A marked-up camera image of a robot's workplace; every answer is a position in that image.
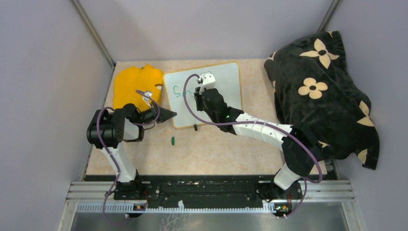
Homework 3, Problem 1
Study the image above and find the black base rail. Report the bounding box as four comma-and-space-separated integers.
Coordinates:
112, 175, 302, 209

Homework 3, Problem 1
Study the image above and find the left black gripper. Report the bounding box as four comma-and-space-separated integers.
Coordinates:
136, 100, 176, 125

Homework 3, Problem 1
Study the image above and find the yellow folded sweatshirt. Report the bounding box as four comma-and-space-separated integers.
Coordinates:
113, 64, 163, 112

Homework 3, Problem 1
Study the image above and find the white slotted cable duct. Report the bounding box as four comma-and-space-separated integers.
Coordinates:
76, 201, 277, 214

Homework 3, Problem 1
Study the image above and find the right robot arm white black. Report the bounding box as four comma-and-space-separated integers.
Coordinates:
194, 87, 322, 198

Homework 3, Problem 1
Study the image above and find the black floral blanket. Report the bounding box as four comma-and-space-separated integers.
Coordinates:
264, 31, 380, 170

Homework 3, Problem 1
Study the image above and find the metal corner post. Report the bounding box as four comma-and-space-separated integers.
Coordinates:
317, 0, 342, 33
70, 0, 116, 68

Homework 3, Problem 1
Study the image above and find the right metal corner post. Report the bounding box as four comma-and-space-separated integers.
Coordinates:
317, 0, 342, 33

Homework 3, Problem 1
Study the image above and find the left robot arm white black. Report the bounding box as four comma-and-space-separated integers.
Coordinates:
86, 103, 177, 200

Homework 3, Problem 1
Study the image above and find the whiteboard with yellow frame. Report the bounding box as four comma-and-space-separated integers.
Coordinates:
163, 62, 242, 128

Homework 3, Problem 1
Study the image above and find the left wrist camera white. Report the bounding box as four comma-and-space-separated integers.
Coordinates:
142, 90, 152, 108

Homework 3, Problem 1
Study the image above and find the left metal corner post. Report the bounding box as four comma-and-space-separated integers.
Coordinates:
70, 0, 116, 68

